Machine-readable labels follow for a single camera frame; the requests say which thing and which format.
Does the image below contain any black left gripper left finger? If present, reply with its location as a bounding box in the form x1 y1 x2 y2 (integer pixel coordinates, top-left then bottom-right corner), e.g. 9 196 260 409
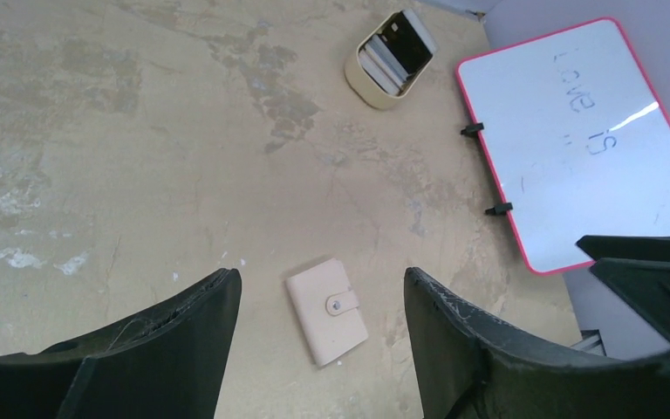
0 269 242 418

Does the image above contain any aluminium frame rail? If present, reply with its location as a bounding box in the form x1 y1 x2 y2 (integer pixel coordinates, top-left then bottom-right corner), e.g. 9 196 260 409
571 330 606 356

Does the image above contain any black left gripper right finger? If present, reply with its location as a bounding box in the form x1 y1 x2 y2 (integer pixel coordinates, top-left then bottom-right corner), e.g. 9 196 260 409
404 267 670 418

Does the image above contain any beige oval card tray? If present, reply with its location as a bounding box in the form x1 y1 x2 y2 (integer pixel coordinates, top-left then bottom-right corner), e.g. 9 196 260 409
344 19 431 110

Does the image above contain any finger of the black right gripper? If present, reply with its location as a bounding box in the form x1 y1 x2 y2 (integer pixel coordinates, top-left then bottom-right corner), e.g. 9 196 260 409
590 258 670 343
576 235 670 263

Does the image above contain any stack of credit cards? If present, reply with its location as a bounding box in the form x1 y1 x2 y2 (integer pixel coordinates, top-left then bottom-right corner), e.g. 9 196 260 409
356 8 438 97

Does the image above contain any black whiteboard clip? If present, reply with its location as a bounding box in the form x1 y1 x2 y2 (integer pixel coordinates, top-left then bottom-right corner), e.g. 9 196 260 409
460 122 484 139
484 203 513 216

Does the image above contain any pink framed whiteboard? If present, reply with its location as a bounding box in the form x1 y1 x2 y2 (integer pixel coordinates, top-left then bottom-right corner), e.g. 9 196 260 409
455 17 670 275

